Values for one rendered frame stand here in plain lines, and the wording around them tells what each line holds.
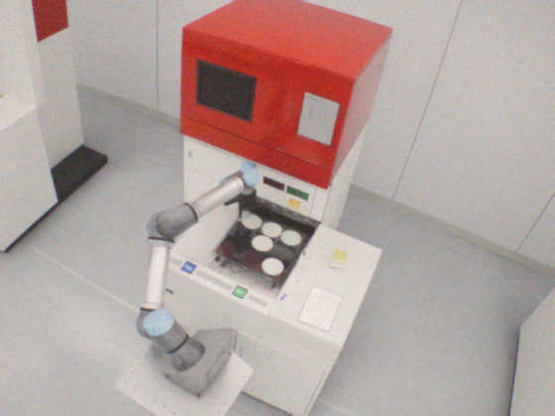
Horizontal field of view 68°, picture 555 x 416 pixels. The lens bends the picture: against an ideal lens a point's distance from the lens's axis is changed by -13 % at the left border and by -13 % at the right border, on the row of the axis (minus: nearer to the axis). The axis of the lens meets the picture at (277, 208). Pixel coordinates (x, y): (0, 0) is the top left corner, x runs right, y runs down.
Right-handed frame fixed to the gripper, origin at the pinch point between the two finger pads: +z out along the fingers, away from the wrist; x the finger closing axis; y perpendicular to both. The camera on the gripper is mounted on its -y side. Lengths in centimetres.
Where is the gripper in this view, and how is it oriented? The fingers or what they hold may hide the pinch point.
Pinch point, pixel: (239, 219)
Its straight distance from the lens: 242.0
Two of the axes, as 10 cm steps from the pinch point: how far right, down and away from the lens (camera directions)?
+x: -0.5, -7.0, 7.2
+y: 9.9, 0.6, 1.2
